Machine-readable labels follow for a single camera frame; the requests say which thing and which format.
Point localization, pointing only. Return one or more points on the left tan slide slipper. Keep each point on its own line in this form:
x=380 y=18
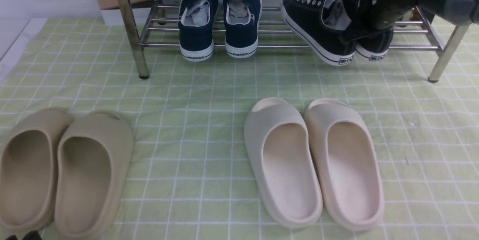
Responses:
x=29 y=170

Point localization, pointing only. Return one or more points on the metal shoe rack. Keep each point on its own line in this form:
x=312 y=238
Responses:
x=157 y=26

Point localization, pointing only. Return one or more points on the right tan slide slipper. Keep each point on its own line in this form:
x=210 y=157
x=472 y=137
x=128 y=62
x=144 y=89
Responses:
x=93 y=160

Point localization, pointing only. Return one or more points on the left navy blue sneaker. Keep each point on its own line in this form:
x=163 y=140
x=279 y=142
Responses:
x=195 y=24

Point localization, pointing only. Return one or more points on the left cream slide slipper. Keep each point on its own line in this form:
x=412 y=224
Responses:
x=277 y=144

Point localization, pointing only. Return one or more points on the right cream slide slipper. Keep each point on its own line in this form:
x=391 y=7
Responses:
x=346 y=164

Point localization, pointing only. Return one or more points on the cream slide slipper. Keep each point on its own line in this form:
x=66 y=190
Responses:
x=277 y=144
x=346 y=164

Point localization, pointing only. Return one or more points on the tan slide slipper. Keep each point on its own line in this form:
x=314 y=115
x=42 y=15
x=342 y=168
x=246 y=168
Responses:
x=93 y=160
x=29 y=170

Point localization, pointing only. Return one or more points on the green checked floor cloth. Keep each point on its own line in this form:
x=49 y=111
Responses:
x=190 y=177

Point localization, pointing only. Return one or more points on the navy blue sneaker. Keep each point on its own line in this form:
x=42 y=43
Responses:
x=195 y=24
x=241 y=20

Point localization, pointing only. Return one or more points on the right navy blue sneaker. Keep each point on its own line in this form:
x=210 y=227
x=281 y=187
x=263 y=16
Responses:
x=241 y=20

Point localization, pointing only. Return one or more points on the black canvas sneaker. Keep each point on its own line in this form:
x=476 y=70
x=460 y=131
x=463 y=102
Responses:
x=372 y=48
x=320 y=23

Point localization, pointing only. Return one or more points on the black object bottom left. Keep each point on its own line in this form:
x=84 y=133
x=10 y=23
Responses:
x=32 y=235

